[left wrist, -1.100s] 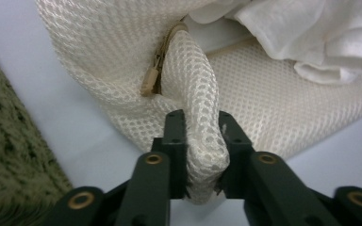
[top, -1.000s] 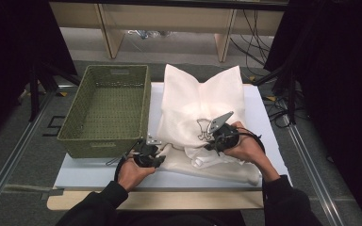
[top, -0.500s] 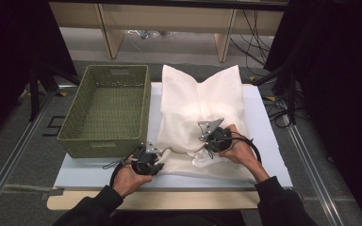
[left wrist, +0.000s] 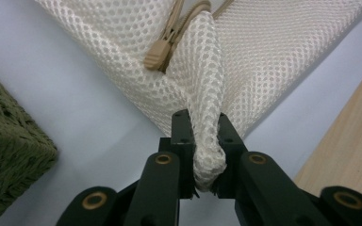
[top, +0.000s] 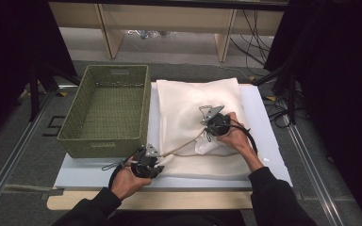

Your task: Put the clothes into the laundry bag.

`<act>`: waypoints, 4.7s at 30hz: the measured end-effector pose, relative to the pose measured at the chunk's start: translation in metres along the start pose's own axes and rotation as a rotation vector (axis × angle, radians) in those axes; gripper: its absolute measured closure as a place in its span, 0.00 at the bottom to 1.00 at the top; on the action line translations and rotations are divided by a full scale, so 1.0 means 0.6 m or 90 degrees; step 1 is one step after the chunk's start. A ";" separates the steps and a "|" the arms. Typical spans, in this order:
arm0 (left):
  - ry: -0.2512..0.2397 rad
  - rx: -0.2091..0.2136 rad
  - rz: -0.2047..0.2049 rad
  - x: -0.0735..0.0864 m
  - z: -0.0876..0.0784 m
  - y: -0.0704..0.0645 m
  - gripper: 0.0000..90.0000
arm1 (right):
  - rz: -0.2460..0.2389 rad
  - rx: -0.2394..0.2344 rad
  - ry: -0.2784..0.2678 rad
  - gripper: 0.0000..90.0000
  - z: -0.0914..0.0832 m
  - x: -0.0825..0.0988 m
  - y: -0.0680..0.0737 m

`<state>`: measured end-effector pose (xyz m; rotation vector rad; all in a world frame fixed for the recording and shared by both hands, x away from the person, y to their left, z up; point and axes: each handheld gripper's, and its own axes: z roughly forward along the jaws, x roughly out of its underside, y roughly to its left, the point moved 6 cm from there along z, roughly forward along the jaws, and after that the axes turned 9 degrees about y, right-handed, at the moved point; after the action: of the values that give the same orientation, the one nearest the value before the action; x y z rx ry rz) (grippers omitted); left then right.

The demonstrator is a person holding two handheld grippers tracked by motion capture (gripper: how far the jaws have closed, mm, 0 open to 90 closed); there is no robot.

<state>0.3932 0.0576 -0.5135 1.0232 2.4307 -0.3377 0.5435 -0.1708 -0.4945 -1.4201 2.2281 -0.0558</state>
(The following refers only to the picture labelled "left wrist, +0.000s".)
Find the white table sheet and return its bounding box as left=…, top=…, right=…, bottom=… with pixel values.
left=0, top=0, right=362, bottom=226

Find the green woven basket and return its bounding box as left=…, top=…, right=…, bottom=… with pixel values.
left=0, top=63, right=59, bottom=226

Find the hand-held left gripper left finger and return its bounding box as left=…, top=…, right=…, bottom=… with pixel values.
left=158, top=108, right=201, bottom=200

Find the cream mesh laundry bag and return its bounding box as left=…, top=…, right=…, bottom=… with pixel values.
left=34, top=0, right=362, bottom=193

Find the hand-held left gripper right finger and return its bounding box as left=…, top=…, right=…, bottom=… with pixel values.
left=211, top=112, right=250, bottom=200

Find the wooden table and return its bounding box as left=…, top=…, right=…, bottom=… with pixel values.
left=293, top=54, right=362, bottom=206

